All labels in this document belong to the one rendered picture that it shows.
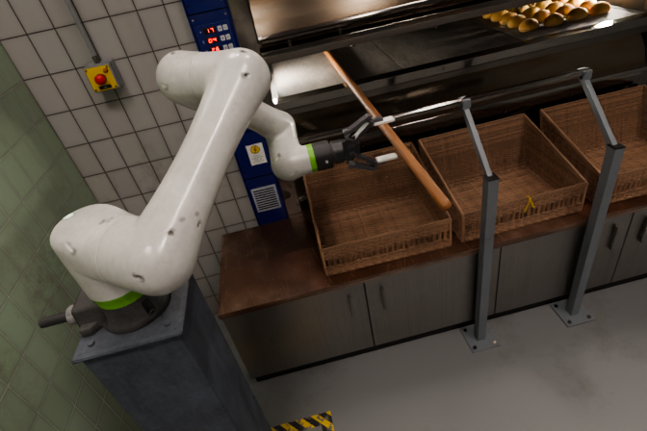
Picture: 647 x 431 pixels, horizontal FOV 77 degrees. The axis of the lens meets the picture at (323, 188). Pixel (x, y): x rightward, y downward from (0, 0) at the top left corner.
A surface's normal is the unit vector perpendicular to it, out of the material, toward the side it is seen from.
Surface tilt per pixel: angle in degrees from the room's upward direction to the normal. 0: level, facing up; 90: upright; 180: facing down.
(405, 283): 90
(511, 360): 0
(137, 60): 90
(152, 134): 90
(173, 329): 0
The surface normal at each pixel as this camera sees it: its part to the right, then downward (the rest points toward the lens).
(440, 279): 0.18, 0.54
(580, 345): -0.17, -0.81
